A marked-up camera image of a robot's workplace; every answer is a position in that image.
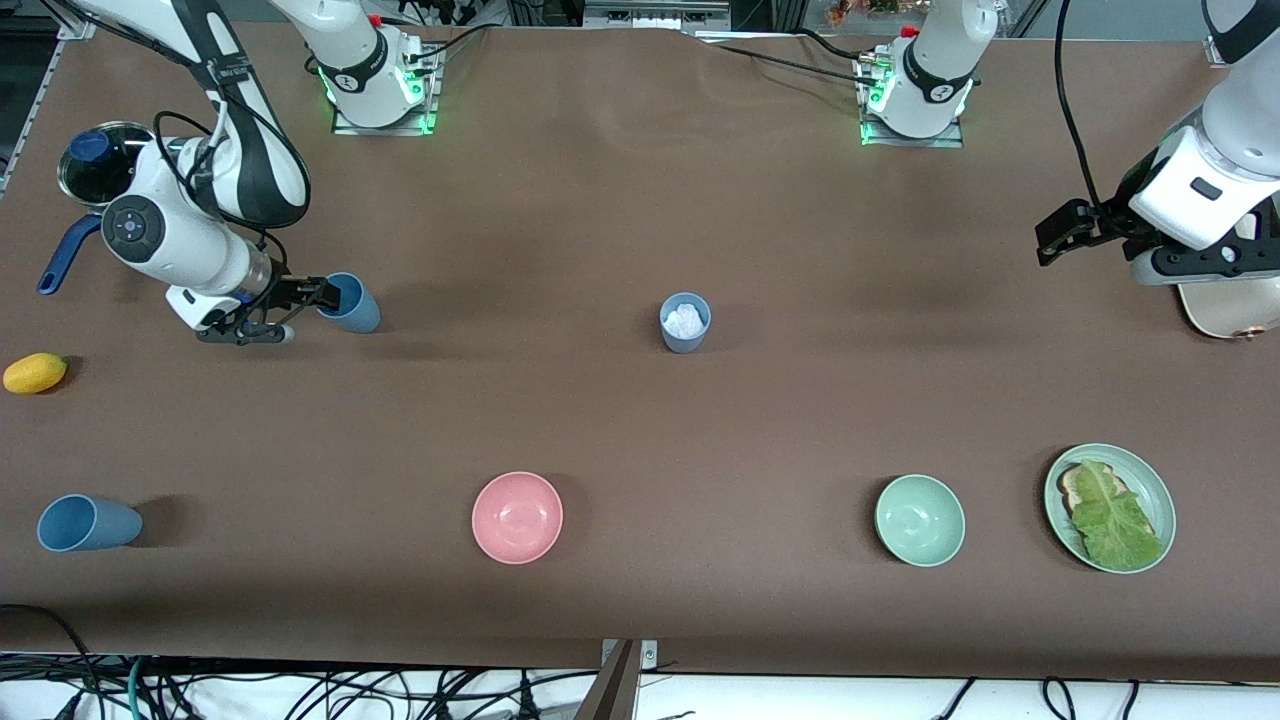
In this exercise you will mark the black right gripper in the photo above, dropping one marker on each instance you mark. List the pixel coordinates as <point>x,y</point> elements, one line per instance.
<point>284,291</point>

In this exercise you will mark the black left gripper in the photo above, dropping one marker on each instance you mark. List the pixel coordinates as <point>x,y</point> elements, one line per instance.
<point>1108,224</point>

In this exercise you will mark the blue cup with paper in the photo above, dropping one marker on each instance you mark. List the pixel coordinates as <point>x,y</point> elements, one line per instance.
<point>685,342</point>

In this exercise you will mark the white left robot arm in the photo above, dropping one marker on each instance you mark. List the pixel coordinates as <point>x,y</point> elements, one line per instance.
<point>935,70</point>

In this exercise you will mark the cream frying pan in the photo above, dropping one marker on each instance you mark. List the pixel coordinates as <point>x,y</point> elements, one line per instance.
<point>1230,312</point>

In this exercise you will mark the glass lid blue knob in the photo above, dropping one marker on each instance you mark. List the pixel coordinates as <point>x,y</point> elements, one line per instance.
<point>95,160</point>

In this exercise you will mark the toast slice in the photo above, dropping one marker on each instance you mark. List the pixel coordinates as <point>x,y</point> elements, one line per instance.
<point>1072,485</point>

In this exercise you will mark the pale green plate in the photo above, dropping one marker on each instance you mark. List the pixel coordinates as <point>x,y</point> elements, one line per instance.
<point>1155,490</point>

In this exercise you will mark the yellow lemon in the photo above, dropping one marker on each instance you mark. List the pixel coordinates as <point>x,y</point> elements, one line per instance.
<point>35,373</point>

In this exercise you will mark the green lettuce leaf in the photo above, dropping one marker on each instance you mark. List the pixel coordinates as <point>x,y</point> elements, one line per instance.
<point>1115,525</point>

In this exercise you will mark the pink bowl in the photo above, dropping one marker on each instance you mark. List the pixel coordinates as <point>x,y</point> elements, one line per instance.
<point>517,518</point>

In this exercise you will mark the pale green bowl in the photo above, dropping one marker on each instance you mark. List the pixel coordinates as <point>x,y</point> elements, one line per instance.
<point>920,520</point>

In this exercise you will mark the brown table cover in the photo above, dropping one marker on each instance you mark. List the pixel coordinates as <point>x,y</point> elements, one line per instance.
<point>640,420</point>

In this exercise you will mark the crumpled white paper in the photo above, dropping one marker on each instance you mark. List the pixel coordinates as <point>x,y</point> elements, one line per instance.
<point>685,321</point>

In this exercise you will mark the dark angled bar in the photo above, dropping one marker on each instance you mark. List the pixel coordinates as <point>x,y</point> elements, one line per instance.
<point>612,695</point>

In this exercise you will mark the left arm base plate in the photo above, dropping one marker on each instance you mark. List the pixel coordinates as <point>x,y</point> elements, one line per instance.
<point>955,138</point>

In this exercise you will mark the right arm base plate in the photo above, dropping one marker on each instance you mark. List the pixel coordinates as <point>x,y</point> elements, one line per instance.
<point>432,100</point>

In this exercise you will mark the aluminium frame rail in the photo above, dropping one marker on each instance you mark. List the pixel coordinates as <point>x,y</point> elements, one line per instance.
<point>35,95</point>

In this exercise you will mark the silver table edge bracket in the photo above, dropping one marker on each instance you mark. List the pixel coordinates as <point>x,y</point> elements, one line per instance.
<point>650,655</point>

